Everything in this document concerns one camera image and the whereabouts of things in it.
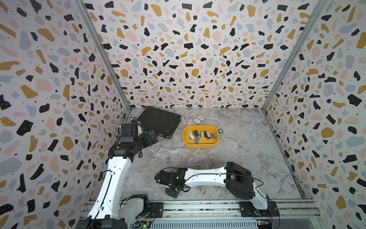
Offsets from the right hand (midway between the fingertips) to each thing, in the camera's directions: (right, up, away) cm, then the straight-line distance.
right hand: (171, 190), depth 80 cm
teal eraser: (+15, +25, +22) cm, 37 cm away
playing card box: (+18, +40, +33) cm, 55 cm away
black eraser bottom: (+15, +31, +20) cm, 39 cm away
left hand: (-10, +30, -3) cm, 32 cm away
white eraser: (+12, +28, +21) cm, 37 cm away
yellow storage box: (+20, +24, +20) cm, 37 cm away
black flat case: (-12, +38, +34) cm, 52 cm away
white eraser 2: (+20, +29, +23) cm, 42 cm away
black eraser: (+22, +29, +22) cm, 43 cm away
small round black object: (+33, +32, +27) cm, 53 cm away
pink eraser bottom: (+24, +30, +22) cm, 44 cm away
